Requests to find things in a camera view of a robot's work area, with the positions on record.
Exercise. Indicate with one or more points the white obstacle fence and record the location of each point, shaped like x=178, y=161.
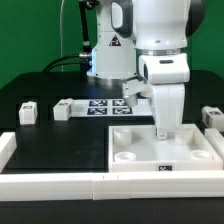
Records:
x=110, y=185

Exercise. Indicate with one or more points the white sheet with tags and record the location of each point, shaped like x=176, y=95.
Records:
x=109, y=108

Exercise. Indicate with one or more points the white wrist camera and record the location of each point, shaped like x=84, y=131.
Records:
x=133, y=86

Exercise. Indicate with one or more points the white square tabletop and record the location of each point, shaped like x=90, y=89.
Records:
x=137, y=149

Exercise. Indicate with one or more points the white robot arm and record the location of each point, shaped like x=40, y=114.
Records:
x=139, y=44

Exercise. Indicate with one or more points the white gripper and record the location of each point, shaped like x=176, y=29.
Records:
x=166, y=75

